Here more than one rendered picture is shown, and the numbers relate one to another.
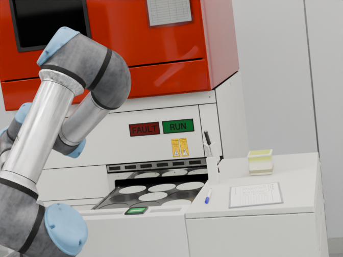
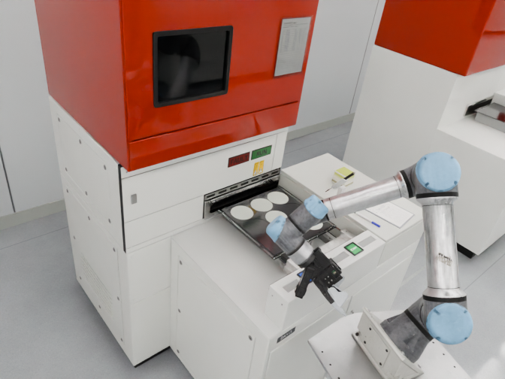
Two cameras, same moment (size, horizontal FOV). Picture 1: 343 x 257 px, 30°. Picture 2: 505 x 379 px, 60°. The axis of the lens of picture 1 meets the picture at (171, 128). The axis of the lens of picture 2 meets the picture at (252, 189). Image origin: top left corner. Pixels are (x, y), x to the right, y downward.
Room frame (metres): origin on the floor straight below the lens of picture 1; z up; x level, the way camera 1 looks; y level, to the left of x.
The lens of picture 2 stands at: (1.47, 1.46, 2.03)
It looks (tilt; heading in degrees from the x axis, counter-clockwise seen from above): 34 degrees down; 300
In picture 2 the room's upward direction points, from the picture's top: 8 degrees clockwise
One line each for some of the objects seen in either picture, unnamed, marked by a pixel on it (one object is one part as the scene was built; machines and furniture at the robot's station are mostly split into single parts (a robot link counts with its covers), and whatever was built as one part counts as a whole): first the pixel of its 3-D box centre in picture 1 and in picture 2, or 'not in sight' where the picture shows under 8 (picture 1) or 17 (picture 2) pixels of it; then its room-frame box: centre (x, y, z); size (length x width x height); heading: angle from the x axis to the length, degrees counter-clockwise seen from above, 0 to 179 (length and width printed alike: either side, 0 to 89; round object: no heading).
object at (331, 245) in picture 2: not in sight; (322, 256); (1.87, 0.15, 0.87); 0.36 x 0.08 x 0.03; 75
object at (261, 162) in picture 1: (261, 162); (343, 177); (2.00, -0.27, 1.00); 0.07 x 0.07 x 0.07; 76
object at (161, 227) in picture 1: (99, 236); (328, 275); (1.80, 0.25, 0.89); 0.55 x 0.09 x 0.14; 75
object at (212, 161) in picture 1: (212, 161); (338, 188); (1.96, -0.11, 1.03); 0.06 x 0.04 x 0.13; 165
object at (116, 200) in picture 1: (153, 197); (276, 217); (2.13, 0.09, 0.90); 0.34 x 0.34 x 0.01; 75
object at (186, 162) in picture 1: (162, 164); (244, 183); (2.34, 0.05, 0.96); 0.44 x 0.01 x 0.02; 75
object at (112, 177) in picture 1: (164, 181); (243, 195); (2.34, 0.05, 0.89); 0.44 x 0.02 x 0.10; 75
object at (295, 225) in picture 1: (263, 200); (349, 202); (1.94, -0.25, 0.89); 0.62 x 0.35 x 0.14; 165
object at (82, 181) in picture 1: (116, 152); (212, 182); (2.40, 0.22, 1.02); 0.82 x 0.03 x 0.40; 75
